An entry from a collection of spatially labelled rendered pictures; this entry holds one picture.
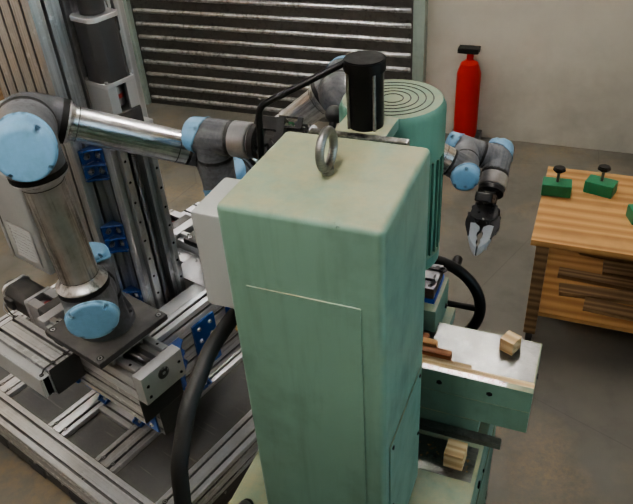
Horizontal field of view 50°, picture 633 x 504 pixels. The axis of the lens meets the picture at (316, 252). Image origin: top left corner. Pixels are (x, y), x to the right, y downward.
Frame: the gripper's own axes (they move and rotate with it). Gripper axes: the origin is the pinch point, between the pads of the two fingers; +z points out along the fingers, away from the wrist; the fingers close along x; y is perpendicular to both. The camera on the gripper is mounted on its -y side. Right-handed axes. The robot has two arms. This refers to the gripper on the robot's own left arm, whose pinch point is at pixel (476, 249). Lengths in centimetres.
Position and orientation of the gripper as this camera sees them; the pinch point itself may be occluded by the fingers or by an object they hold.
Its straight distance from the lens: 185.4
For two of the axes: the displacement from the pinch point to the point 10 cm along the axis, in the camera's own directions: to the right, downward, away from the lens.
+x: -9.3, -1.7, 3.3
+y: 2.4, 4.2, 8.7
